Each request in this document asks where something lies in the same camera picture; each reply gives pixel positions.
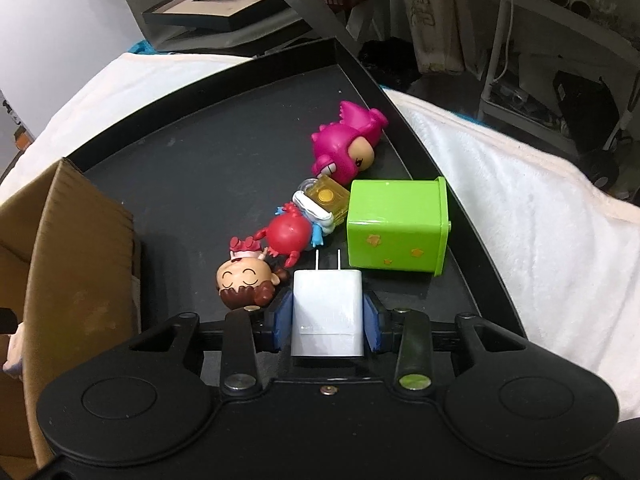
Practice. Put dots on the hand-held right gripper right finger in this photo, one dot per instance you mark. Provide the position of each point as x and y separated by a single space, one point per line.
373 327

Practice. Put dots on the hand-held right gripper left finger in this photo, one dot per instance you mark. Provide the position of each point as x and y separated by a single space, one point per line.
283 325

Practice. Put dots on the white wall charger plug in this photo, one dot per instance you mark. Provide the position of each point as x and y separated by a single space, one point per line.
327 310

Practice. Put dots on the brown-haired doll head figurine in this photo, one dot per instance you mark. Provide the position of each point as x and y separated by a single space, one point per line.
240 280

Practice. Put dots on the red crab toy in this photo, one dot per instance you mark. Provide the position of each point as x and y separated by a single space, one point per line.
287 232

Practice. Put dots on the green square container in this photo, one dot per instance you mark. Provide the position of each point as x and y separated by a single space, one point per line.
395 220

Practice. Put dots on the white and blue toy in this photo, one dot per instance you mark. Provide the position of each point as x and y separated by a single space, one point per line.
316 215

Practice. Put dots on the black tray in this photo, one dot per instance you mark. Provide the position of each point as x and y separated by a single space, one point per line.
200 170

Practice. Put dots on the pink dinosaur figurine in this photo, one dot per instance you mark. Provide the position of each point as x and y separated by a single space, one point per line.
340 145

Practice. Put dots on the brown cardboard box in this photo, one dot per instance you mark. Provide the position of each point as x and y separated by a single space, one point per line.
65 260

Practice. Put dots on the white fleece blanket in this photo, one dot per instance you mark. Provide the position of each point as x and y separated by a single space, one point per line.
500 200

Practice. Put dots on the black plastic bag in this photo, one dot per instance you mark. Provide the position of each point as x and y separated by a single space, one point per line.
387 62

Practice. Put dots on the white printed tote bag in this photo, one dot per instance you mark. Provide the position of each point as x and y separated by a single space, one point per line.
435 15

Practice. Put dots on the white shelf rack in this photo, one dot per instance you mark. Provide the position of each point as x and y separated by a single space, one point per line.
550 25

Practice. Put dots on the black picture frame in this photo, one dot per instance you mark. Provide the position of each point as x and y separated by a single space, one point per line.
220 12

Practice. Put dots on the grey table frame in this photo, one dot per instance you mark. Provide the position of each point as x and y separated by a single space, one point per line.
310 5

